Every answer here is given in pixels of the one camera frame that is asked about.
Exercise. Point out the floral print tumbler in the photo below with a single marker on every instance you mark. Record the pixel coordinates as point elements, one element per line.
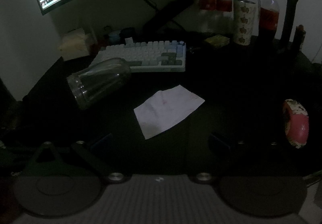
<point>244,23</point>

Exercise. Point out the white cap cola bottle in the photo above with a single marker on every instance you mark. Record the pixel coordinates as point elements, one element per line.
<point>269,18</point>

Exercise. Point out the white and green keyboard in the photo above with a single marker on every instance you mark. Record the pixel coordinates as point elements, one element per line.
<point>151,53</point>

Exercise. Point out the white paper tissue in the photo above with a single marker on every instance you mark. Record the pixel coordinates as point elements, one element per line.
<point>166,111</point>

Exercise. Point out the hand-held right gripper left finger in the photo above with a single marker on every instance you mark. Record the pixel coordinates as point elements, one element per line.
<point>100,142</point>

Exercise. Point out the red lighter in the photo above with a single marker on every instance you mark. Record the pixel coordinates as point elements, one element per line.
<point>299,38</point>

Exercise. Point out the dark red object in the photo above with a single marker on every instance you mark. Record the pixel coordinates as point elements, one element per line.
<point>102,43</point>

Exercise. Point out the small blue jar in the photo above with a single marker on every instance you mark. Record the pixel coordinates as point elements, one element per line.
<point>114,36</point>

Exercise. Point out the black monitor stand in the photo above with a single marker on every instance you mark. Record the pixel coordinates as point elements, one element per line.
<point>171,10</point>

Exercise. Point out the black cap plastic bottle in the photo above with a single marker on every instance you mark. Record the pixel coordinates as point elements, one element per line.
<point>224,5</point>

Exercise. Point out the small yellow box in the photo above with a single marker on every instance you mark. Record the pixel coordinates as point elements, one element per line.
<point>217,40</point>

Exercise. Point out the yellow cap plastic bottle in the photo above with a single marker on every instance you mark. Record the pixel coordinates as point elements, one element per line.
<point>207,4</point>

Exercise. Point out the small white box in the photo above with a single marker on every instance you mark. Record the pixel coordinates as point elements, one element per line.
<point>128,40</point>

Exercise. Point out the beige tissue box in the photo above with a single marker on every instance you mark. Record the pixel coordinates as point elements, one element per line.
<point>73,43</point>

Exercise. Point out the black forked stand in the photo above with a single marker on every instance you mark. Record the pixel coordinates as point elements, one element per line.
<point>289,18</point>

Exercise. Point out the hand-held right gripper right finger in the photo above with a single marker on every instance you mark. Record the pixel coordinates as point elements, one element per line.
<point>218,141</point>

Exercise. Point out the clear glass jar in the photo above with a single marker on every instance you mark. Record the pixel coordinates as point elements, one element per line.
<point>100,80</point>

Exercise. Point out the small black jar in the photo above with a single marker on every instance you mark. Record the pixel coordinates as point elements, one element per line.
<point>127,33</point>

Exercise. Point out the pink floral tape roll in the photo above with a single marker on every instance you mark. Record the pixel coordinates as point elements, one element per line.
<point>299,126</point>

